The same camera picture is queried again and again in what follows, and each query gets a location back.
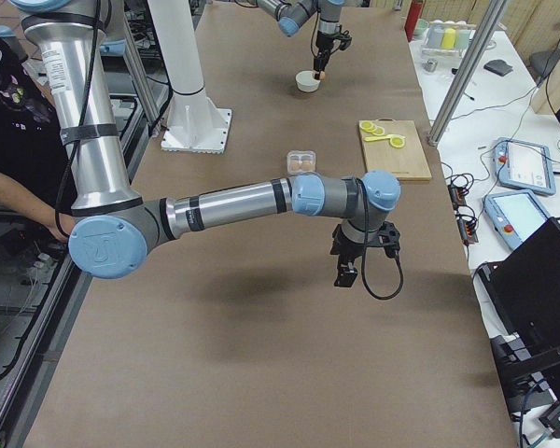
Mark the blue teach pendant near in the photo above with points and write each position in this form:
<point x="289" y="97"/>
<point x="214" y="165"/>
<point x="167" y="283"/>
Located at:
<point x="515" y="215"/>

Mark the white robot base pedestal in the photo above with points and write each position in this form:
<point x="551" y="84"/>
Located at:
<point x="194" y="123"/>

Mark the blue teach pendant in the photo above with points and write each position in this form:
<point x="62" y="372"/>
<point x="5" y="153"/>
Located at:
<point x="524" y="165"/>
<point x="515" y="215"/>

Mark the clear cup rack tray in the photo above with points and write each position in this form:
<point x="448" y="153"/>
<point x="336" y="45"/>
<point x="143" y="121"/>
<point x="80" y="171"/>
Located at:
<point x="442" y="52"/>

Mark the aluminium frame post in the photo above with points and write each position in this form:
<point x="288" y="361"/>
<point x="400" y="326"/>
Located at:
<point x="466" y="69"/>

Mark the wooden cutting board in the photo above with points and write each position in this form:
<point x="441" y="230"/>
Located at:
<point x="406" y="164"/>

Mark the small metal cup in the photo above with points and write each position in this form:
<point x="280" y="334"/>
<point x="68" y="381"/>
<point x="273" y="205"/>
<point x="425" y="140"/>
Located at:
<point x="430" y="65"/>

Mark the yellow plastic knife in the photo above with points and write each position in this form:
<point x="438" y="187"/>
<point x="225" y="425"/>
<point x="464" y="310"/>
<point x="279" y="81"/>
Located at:
<point x="373" y="138"/>

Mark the lemon slice single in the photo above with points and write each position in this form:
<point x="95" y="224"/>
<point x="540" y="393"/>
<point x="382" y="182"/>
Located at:
<point x="396" y="140"/>

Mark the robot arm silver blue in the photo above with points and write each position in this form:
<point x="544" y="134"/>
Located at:
<point x="291" y="17"/>
<point x="115" y="229"/>

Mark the black square pad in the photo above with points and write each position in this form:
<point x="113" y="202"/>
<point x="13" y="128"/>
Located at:
<point x="498" y="67"/>

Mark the black monitor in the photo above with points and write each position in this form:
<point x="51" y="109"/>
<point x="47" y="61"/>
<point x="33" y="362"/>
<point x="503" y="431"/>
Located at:
<point x="525" y="289"/>

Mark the clear plastic egg box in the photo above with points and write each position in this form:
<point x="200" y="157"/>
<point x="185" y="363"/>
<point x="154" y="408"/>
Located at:
<point x="301" y="155"/>

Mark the black power strip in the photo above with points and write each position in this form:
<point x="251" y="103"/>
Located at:
<point x="465" y="216"/>

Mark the yellow cup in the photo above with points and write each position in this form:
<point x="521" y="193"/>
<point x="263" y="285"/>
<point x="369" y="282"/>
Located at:
<point x="448" y="38"/>

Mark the light blue cup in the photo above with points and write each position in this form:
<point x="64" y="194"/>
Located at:
<point x="435" y="36"/>

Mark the white bowl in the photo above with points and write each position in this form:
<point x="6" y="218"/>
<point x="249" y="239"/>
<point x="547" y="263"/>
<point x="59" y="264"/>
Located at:
<point x="306" y="81"/>

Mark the blue teach pendant far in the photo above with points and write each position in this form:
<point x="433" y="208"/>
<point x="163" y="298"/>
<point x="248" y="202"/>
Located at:
<point x="524" y="165"/>

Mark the person in black shirt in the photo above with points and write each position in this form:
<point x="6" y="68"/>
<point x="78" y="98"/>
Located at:
<point x="32" y="158"/>

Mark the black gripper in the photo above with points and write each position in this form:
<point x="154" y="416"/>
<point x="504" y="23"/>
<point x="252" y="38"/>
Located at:
<point x="345" y="248"/>
<point x="325" y="40"/>

